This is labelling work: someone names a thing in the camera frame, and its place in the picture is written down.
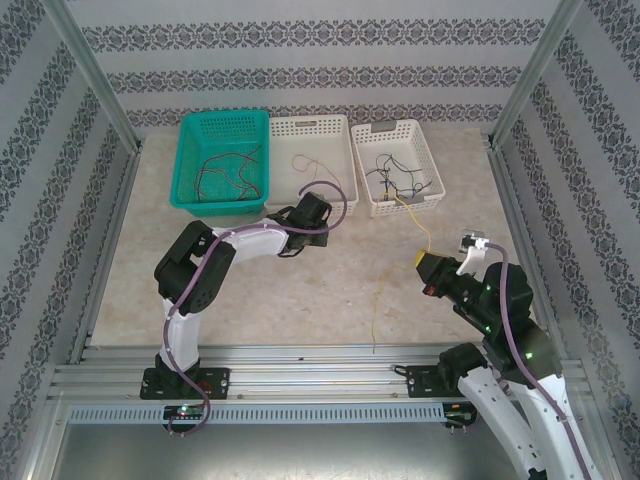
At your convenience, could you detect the orange thin cable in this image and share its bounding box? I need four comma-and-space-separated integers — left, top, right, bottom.
291, 153, 341, 184

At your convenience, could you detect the yellow thin cable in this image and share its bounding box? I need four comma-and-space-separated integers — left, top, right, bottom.
370, 189, 436, 354

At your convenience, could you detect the blue thin cable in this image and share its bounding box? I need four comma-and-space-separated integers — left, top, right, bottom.
379, 177, 434, 199

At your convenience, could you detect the green thin cable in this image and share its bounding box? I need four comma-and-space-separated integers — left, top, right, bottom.
364, 152, 426, 201

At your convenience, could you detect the dark brown thin cable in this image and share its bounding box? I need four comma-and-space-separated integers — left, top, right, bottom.
372, 152, 401, 191

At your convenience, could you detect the black thin cable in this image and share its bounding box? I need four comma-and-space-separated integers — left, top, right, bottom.
194, 152, 259, 202

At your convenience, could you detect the large white plastic basket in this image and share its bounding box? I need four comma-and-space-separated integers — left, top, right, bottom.
264, 113, 361, 219

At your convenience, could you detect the teal plastic basket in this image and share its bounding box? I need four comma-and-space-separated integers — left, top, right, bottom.
168, 110, 272, 219

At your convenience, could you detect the right circuit board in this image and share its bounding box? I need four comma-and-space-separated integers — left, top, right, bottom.
443, 402, 479, 424

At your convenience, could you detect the circuit board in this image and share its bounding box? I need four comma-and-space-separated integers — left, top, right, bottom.
443, 402, 479, 424
162, 404, 207, 420

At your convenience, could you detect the grey metal sheet panel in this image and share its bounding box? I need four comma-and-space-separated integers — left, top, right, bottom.
29, 399, 616, 480

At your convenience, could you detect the left circuit board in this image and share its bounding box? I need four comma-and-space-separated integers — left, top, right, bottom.
162, 404, 207, 420

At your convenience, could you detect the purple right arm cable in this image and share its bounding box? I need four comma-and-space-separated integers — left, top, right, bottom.
483, 242, 591, 480

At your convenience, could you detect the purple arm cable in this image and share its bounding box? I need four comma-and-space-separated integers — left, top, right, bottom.
483, 242, 591, 480
162, 180, 349, 437

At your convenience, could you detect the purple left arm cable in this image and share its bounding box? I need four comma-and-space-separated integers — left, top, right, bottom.
162, 180, 349, 437

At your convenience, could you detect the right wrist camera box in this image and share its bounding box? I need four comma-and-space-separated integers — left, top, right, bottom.
455, 227, 497, 277

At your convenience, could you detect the aluminium side rail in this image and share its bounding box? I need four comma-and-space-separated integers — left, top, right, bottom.
487, 142, 571, 361
67, 144, 146, 366

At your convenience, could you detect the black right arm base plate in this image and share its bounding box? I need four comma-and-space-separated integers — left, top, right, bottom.
405, 363, 499, 400

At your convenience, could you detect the white basket with grey handles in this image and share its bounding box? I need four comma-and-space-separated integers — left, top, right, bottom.
349, 119, 447, 220

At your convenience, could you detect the aluminium mounting rail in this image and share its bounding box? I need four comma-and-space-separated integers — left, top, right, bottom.
47, 343, 586, 401

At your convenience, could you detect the slotted grey cable duct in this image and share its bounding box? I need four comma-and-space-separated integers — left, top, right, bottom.
67, 403, 446, 424

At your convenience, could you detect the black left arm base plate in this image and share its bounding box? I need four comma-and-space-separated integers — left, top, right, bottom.
139, 367, 232, 401

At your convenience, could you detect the aluminium frame post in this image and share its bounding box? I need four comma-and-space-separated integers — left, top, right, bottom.
42, 0, 144, 151
487, 0, 601, 151

